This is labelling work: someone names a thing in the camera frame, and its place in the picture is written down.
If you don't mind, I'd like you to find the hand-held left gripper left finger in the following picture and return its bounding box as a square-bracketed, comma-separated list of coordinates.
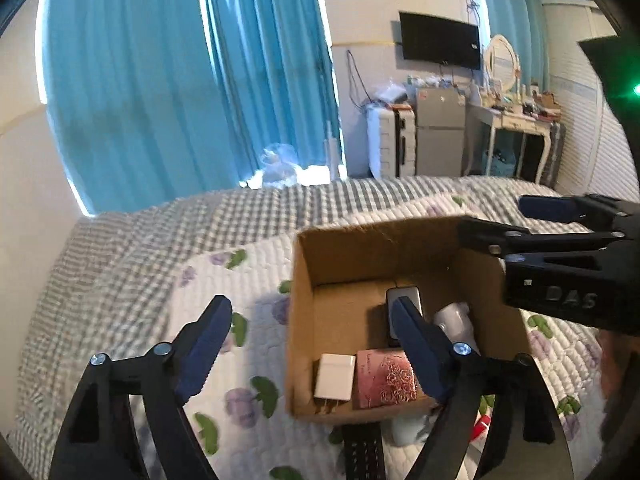
[47, 295, 233, 480]

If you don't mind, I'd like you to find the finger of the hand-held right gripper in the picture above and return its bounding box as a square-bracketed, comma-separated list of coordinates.
[456, 216, 627, 267]
[518, 193, 629, 242]

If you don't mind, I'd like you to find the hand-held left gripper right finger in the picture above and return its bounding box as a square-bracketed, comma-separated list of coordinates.
[389, 297, 574, 480]

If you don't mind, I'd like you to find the brown cardboard box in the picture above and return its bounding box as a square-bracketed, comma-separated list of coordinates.
[284, 215, 538, 426]

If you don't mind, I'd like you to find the person's right hand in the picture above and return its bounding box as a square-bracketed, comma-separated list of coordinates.
[599, 331, 630, 398]

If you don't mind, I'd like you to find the white floral quilt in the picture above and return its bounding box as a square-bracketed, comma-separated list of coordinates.
[165, 195, 617, 480]

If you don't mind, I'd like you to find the pink rose-print booklet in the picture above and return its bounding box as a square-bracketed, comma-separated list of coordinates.
[351, 349, 419, 410]

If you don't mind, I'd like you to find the white plastic device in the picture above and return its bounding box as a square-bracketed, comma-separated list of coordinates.
[432, 301, 481, 357]

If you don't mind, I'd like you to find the grey checked cloth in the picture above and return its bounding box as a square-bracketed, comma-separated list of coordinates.
[542, 122, 567, 187]

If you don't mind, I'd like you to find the black smartphone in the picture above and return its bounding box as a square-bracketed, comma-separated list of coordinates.
[367, 286, 425, 350]

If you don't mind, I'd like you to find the blue storage bin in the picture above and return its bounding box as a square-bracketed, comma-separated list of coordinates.
[486, 147, 522, 177]

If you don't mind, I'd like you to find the white charger plug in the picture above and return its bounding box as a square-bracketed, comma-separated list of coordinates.
[314, 353, 357, 414]

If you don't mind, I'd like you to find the white louvered wardrobe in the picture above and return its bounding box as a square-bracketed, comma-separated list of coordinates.
[541, 2, 629, 197]

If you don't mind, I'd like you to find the white vanity table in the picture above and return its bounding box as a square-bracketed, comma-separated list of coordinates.
[464, 101, 554, 184]

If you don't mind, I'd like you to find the small red item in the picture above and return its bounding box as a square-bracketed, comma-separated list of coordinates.
[472, 409, 494, 444]

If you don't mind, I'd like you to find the black ribbed remote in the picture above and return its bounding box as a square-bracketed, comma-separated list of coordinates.
[340, 424, 386, 480]

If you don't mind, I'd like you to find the grey mini fridge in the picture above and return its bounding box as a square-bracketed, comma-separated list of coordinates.
[415, 87, 469, 177]

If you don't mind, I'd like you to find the white suitcase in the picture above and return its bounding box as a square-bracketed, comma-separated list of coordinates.
[366, 105, 418, 179]

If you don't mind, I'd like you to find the oval white-framed mirror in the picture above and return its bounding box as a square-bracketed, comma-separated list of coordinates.
[483, 34, 522, 94]

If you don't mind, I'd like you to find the white crumpled bag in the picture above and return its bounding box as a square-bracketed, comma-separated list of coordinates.
[372, 81, 408, 105]

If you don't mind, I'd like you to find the clear plastic bag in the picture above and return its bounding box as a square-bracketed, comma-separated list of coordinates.
[259, 142, 302, 189]

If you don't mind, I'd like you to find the teal curtain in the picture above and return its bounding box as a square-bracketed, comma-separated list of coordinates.
[40, 0, 223, 216]
[200, 0, 347, 188]
[472, 0, 551, 92]

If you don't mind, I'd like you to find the black wall television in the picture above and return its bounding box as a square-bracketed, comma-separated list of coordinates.
[398, 10, 482, 71]

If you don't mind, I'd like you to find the black wall cable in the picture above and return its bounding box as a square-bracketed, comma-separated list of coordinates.
[346, 50, 375, 111]

